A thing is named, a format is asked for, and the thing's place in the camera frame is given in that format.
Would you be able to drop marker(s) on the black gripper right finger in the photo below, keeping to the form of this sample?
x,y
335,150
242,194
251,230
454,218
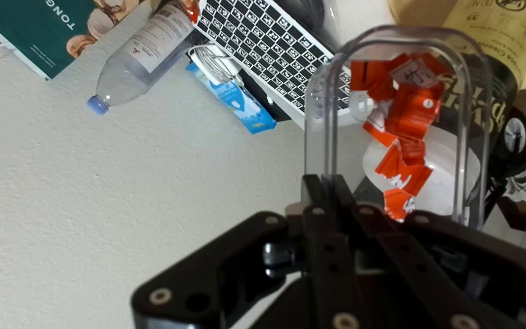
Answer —
x,y
457,274

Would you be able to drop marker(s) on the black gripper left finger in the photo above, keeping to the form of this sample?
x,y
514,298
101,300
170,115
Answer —
x,y
238,267

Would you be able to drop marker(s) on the red white sachets heap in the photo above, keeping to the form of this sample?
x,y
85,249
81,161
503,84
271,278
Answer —
x,y
424,101

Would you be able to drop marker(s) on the clear rectangular plastic container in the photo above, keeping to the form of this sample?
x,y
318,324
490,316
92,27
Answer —
x,y
337,79

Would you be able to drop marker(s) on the blue tissue pack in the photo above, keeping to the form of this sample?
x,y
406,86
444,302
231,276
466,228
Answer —
x,y
238,102

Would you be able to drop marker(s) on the black-keyed white keyboard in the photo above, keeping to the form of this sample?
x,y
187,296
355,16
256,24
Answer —
x,y
264,42

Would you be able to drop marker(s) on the blue-capped clear water bottle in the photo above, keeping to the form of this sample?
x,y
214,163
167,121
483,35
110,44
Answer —
x,y
147,42

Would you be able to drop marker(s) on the colourful cereal box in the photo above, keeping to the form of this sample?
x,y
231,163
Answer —
x,y
26,29

